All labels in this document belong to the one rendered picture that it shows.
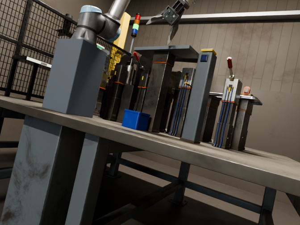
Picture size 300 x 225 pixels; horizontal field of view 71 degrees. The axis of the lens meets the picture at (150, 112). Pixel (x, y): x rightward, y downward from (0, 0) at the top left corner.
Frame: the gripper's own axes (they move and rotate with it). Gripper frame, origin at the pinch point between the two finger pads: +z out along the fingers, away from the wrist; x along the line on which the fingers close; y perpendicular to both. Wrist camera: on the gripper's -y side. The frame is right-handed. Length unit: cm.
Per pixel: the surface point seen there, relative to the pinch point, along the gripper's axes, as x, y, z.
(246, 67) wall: 92, -268, -49
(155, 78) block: 14.7, -1.8, 16.9
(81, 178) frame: 24, 46, 58
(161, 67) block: 12.9, -2.8, 10.2
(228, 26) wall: 25, -303, -79
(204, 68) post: 29.4, 7.7, -5.2
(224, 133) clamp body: 60, 7, 10
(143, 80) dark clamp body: 8.3, -21.0, 27.3
